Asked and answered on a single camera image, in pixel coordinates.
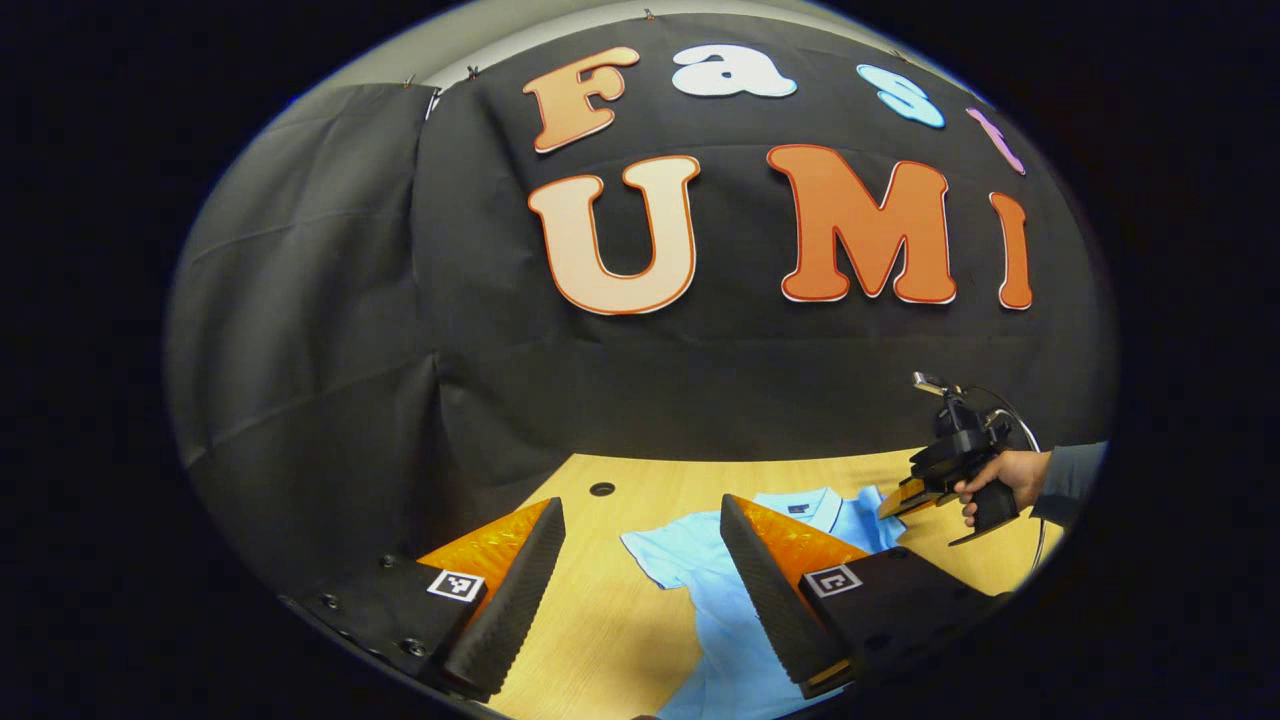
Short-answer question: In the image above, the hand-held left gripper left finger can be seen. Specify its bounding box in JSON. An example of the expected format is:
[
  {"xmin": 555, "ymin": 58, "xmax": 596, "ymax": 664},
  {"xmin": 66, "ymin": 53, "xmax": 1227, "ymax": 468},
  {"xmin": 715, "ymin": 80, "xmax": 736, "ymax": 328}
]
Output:
[{"xmin": 278, "ymin": 496, "xmax": 568, "ymax": 704}]

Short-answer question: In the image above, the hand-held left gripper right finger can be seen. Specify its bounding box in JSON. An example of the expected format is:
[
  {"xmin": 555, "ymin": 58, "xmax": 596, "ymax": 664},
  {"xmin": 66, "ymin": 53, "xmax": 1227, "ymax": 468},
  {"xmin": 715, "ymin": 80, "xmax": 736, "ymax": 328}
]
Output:
[{"xmin": 719, "ymin": 493, "xmax": 1013, "ymax": 701}]

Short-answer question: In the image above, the light blue T-shirt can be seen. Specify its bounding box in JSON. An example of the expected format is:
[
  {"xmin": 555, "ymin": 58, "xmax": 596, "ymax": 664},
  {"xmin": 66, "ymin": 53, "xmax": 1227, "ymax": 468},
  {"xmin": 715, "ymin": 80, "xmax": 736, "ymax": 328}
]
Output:
[{"xmin": 620, "ymin": 485, "xmax": 906, "ymax": 720}]

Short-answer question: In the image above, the black backdrop cloth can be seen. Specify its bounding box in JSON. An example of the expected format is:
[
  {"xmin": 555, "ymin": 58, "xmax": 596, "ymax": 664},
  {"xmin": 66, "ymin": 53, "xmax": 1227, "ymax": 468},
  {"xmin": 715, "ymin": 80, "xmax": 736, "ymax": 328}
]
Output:
[{"xmin": 165, "ymin": 12, "xmax": 1119, "ymax": 601}]

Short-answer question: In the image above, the thin grey cable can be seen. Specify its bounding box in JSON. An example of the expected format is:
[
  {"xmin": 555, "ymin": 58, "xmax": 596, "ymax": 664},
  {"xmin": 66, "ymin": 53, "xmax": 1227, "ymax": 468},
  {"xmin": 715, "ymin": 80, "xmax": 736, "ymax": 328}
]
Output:
[{"xmin": 965, "ymin": 385, "xmax": 1048, "ymax": 573}]

